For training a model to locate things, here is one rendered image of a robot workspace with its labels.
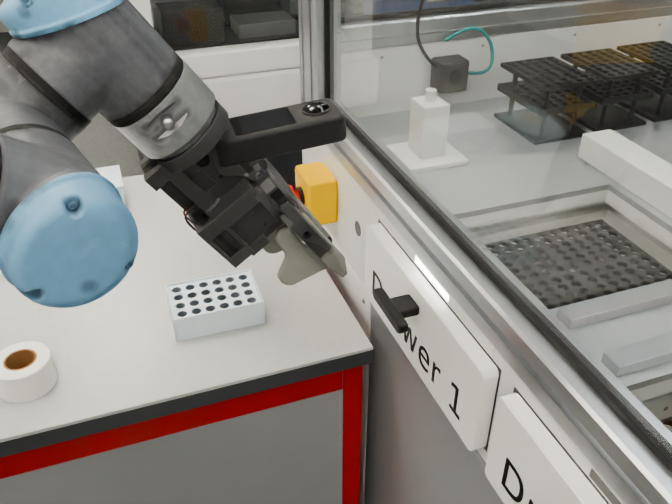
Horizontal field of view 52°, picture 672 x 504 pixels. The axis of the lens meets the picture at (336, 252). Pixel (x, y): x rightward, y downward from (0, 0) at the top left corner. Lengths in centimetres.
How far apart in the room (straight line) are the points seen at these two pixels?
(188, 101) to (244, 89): 91
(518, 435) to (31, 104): 47
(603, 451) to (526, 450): 8
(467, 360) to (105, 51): 42
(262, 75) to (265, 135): 88
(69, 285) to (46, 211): 5
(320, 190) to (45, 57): 56
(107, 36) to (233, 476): 69
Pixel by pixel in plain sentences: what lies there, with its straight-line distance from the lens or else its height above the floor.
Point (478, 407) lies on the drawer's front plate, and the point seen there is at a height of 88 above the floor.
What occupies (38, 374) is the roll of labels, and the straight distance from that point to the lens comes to 91.
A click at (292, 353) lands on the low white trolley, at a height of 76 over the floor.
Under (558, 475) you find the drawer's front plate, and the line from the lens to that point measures 60.
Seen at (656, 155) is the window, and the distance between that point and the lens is 48.
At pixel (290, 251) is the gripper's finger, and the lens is 63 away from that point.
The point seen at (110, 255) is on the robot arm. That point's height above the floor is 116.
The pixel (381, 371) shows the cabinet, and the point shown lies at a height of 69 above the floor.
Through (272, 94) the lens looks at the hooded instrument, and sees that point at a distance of 148.
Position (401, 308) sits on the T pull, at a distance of 75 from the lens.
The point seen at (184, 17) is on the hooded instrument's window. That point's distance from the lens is 141.
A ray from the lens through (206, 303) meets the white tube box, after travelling 96.
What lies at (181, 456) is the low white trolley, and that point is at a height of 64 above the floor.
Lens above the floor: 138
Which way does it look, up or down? 34 degrees down
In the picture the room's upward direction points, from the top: straight up
